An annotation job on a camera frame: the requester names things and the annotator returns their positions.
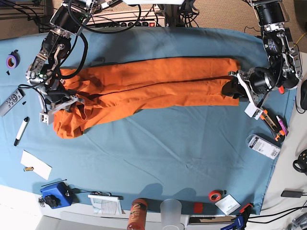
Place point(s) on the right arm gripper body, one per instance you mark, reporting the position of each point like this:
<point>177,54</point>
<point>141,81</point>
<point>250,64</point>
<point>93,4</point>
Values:
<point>53,99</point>

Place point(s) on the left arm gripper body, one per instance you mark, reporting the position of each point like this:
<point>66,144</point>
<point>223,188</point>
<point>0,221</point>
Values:
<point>257,82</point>

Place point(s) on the orange t-shirt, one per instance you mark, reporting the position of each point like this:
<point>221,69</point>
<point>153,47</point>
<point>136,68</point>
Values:
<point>113,92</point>

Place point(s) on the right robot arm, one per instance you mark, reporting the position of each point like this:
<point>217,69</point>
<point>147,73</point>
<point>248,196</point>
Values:
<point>44,75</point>

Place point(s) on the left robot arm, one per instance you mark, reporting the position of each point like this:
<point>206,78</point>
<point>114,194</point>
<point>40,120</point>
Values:
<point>285,70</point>

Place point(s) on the orange screwdriver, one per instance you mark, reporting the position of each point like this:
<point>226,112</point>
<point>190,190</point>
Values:
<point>281,90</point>

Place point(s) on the grey remote control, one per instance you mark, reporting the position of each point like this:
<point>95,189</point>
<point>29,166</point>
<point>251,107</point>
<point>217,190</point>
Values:
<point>11,101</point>

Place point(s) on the white marker pen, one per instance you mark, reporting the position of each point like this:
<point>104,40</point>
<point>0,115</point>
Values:
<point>21,130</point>

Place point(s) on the orange black utility knife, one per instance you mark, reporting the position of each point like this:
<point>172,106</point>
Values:
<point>273,125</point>

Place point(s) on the purple glue tube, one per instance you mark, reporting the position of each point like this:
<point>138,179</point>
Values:
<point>283,126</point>

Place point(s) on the purple tape roll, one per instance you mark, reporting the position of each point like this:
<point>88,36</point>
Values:
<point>12,61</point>

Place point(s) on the plastic blister pack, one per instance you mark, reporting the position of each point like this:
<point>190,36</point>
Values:
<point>262,146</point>

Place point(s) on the white paper card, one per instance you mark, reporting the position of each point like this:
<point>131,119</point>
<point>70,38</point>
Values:
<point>39,167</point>

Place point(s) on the small AA battery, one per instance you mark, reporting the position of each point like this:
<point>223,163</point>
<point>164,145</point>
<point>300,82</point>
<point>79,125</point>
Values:
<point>28,169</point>

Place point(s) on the blue-grey table cloth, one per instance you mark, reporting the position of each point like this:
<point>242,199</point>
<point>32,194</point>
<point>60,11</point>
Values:
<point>177,152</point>

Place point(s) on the blue box with knob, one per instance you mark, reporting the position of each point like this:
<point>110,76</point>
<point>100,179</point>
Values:
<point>57,195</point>

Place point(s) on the black power strip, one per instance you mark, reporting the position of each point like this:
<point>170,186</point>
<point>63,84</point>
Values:
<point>125,24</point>

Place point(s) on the red tape roll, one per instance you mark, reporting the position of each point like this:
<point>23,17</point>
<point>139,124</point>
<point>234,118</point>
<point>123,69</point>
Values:
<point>215,195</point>

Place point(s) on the white square packet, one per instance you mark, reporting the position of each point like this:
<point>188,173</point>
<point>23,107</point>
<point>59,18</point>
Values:
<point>227,205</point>

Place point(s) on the white booklet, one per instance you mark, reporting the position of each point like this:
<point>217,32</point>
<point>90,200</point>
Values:
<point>106,205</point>

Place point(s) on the black power adapter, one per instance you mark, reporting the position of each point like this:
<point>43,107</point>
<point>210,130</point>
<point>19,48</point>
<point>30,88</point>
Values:
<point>292,194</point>

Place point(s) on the red flat piece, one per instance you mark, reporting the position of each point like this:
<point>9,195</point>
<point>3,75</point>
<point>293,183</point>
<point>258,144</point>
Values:
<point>198,208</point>

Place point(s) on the blue clamp bottom right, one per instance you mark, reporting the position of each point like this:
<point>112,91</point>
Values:
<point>240,221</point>

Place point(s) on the frosted plastic cup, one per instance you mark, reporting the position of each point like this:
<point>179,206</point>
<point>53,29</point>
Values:
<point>171,215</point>

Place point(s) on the orange drink bottle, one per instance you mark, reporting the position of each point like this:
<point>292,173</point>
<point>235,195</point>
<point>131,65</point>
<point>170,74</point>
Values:
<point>137,217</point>

